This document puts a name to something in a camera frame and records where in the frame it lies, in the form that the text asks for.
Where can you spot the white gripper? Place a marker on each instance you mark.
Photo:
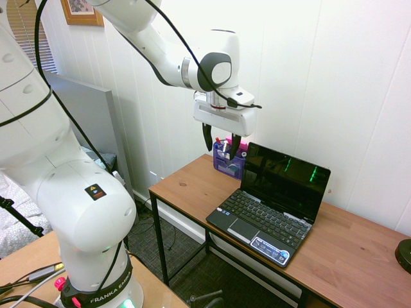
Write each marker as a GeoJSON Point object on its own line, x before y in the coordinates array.
{"type": "Point", "coordinates": [224, 118]}

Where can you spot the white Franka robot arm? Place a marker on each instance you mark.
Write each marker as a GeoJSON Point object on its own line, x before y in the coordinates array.
{"type": "Point", "coordinates": [80, 179]}

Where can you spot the black laptop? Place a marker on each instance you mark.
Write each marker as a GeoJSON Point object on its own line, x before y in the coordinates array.
{"type": "Point", "coordinates": [276, 200]}

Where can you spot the purple desk organizer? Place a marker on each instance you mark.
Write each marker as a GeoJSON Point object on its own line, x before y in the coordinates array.
{"type": "Point", "coordinates": [226, 160]}

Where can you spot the grey headboard panel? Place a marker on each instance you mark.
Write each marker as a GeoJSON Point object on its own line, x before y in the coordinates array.
{"type": "Point", "coordinates": [96, 128]}

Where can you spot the wooden framed picture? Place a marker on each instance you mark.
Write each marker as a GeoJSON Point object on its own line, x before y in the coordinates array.
{"type": "Point", "coordinates": [82, 13]}

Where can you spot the black tripod stand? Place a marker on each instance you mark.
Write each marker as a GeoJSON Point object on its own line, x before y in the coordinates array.
{"type": "Point", "coordinates": [19, 215]}

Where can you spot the pink emergency stop knob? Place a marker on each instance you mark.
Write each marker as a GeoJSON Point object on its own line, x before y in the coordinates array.
{"type": "Point", "coordinates": [60, 284]}

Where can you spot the black round lamp base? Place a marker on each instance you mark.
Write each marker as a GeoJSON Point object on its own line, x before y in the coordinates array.
{"type": "Point", "coordinates": [404, 255]}

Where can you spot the white patterned bedding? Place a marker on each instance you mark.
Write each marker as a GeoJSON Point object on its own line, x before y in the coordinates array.
{"type": "Point", "coordinates": [17, 221]}

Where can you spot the window blinds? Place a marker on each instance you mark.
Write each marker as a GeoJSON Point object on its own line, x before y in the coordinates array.
{"type": "Point", "coordinates": [30, 32]}

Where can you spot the grey usb plug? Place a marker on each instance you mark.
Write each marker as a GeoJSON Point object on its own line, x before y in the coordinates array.
{"type": "Point", "coordinates": [45, 272]}

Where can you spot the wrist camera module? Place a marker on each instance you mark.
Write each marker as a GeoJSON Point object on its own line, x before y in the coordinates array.
{"type": "Point", "coordinates": [237, 97]}

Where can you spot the wooden desk with black frame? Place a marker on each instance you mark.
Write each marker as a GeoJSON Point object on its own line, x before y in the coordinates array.
{"type": "Point", "coordinates": [321, 244]}

